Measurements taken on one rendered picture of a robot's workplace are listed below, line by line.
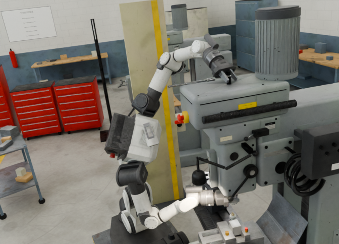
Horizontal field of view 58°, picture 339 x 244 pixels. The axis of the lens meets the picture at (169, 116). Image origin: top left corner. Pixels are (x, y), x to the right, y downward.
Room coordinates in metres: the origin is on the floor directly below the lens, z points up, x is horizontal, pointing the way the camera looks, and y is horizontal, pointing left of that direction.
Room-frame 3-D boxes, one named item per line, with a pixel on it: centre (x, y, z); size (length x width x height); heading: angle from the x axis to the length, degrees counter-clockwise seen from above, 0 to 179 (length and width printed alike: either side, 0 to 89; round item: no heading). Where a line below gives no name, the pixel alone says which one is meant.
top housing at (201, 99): (1.43, -0.32, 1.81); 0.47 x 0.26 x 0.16; 101
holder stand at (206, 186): (1.82, -0.23, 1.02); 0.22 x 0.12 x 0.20; 22
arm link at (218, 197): (1.44, -0.21, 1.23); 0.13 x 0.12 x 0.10; 173
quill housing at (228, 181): (1.43, -0.31, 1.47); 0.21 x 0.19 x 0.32; 11
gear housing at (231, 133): (1.44, -0.34, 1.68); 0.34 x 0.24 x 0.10; 101
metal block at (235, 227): (1.42, -0.30, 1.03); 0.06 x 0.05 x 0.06; 8
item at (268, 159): (1.46, -0.49, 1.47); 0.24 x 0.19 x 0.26; 11
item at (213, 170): (1.41, -0.19, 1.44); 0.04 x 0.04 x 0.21; 11
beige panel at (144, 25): (3.13, 0.15, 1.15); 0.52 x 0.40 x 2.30; 101
